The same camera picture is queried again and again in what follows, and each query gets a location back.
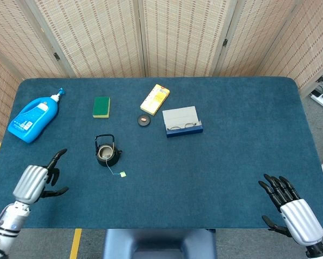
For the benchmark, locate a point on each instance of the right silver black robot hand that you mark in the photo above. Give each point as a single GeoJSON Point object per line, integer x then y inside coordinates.
{"type": "Point", "coordinates": [302, 221]}

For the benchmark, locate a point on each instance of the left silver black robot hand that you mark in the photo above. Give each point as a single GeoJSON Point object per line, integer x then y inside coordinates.
{"type": "Point", "coordinates": [29, 184]}

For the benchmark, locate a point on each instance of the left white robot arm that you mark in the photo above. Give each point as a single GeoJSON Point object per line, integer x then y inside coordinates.
{"type": "Point", "coordinates": [7, 224]}

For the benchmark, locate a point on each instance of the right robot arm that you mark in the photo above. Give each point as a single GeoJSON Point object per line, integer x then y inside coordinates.
{"type": "Point", "coordinates": [316, 251]}

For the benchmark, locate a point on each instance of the black cast iron teapot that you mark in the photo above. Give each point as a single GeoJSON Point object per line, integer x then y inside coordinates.
{"type": "Point", "coordinates": [102, 162]}

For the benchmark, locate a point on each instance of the small black round lid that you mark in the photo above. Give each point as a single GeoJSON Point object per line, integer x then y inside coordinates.
{"type": "Point", "coordinates": [144, 123]}

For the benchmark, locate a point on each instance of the blue detergent pump bottle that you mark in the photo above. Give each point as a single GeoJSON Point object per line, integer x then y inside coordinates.
{"type": "Point", "coordinates": [29, 121]}

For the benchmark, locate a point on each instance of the blue robot torso base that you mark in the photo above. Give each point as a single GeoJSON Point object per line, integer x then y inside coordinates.
{"type": "Point", "coordinates": [118, 242]}

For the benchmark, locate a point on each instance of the green yellow sponge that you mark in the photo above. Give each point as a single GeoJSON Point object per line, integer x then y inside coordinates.
{"type": "Point", "coordinates": [101, 106]}

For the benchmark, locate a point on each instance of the blue carpet table cover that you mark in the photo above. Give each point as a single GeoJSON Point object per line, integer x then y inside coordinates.
{"type": "Point", "coordinates": [204, 175]}

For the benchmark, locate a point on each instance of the black screen hinge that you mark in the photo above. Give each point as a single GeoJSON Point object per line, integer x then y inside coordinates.
{"type": "Point", "coordinates": [225, 42]}
{"type": "Point", "coordinates": [56, 56]}
{"type": "Point", "coordinates": [321, 78]}

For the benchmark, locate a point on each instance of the yellow cardboard box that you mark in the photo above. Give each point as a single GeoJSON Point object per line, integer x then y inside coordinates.
{"type": "Point", "coordinates": [154, 101]}

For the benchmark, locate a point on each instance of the open blue glasses case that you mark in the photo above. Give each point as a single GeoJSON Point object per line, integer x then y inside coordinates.
{"type": "Point", "coordinates": [179, 116]}

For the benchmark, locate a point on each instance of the thin frame eyeglasses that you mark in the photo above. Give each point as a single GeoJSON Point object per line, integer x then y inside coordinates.
{"type": "Point", "coordinates": [189, 125]}

